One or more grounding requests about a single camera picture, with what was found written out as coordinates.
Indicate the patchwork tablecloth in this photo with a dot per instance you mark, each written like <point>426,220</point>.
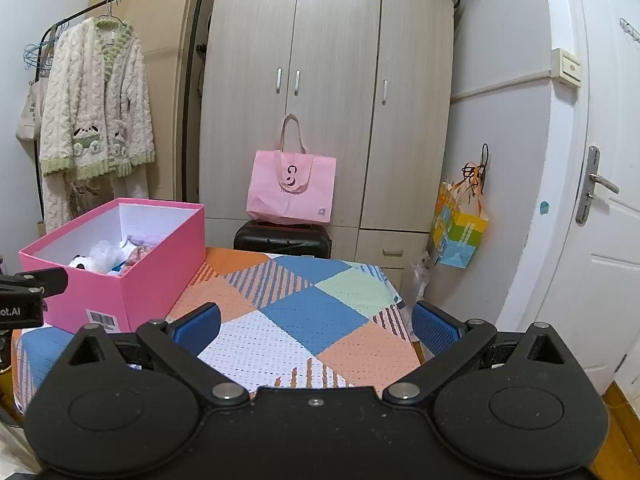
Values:
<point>300,310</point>

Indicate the cream canvas tote bag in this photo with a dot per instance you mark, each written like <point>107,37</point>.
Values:
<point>30,115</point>

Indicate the white plush toy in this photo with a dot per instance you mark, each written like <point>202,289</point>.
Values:
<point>80,262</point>

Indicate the black suitcase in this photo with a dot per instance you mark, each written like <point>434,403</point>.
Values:
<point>280,240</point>

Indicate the teal wall sticker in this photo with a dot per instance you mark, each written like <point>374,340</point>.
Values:
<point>545,208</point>

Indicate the beige wooden board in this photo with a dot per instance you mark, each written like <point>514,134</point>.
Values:
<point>160,35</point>

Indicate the colourful paper gift bag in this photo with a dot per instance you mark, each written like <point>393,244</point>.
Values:
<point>462,240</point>

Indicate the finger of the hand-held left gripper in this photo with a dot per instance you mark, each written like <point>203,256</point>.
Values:
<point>47,281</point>

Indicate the cream wall switch box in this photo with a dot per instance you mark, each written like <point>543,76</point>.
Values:
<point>567,67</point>

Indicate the pink cardboard box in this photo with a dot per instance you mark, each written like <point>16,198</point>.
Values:
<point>150,280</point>

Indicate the pink floral scrunchie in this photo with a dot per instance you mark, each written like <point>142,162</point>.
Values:
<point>140,254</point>

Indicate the purple plush toy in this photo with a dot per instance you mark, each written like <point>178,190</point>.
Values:
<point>137,240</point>

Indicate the beige wooden wardrobe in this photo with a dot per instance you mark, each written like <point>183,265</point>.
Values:
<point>340,35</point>

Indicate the white door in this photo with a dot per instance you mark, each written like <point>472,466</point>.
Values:
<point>590,285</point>

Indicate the cream and green fleece robe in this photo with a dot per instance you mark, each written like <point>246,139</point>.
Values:
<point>95,110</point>

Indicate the brown paper bag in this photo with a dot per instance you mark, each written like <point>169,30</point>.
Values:
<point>87,185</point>

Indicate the white plastic bag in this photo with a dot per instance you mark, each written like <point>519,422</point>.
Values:
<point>422,275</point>

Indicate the black clothes rack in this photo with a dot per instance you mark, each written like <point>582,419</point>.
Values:
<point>194,110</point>

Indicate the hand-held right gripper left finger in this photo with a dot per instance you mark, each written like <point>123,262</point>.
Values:
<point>197,327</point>

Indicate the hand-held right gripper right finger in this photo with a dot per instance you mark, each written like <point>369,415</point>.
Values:
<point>435,330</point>

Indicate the pink tote bag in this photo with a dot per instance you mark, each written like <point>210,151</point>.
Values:
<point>290,195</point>

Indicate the white mesh bath sponge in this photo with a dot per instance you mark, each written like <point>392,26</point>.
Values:
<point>105,255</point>

